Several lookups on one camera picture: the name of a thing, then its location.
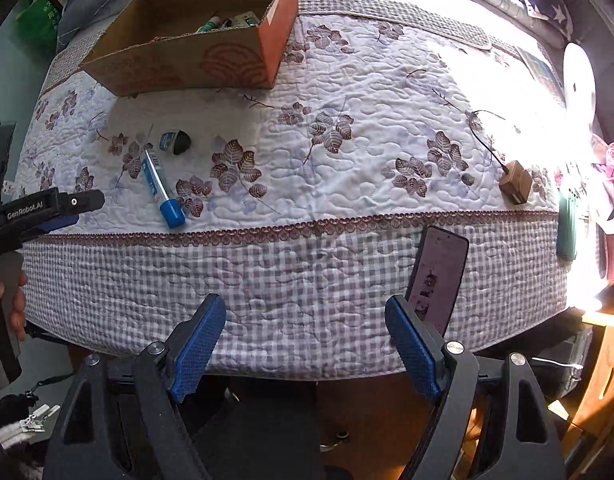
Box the green shopping bag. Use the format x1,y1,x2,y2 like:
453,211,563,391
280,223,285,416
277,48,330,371
17,0,62,53

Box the pink cloth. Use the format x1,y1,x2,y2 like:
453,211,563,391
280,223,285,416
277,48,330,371
589,135,614,233

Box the black smartphone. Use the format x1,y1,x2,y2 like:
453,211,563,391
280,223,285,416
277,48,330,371
406,225,470,337

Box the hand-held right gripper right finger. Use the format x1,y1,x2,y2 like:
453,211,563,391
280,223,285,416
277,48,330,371
384,294,568,480

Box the leaf print quilt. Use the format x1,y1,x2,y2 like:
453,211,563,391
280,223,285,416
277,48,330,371
14,0,602,381

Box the wooden stool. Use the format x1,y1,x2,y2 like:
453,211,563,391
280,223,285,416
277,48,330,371
552,305,614,461

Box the blue liquid glue bottle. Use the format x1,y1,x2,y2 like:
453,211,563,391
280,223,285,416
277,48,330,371
139,149,186,229

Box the thin black cable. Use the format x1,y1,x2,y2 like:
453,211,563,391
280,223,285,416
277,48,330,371
469,109,518,171

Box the green pouch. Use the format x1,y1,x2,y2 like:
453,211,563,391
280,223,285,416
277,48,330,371
557,192,580,261

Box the printed cardboard box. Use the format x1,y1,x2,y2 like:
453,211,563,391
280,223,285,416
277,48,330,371
79,0,300,97

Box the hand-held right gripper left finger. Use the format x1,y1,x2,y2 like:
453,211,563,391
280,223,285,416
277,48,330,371
43,293,228,480

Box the person's left hand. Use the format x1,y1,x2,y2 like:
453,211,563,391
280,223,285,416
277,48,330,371
0,272,28,342

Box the brown charger block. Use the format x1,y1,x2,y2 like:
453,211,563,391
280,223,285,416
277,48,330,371
498,160,532,206

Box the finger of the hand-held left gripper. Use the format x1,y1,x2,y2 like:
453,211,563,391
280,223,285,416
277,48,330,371
37,187,106,235

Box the round clear plastic case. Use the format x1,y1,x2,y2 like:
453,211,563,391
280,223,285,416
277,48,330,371
158,130,192,156

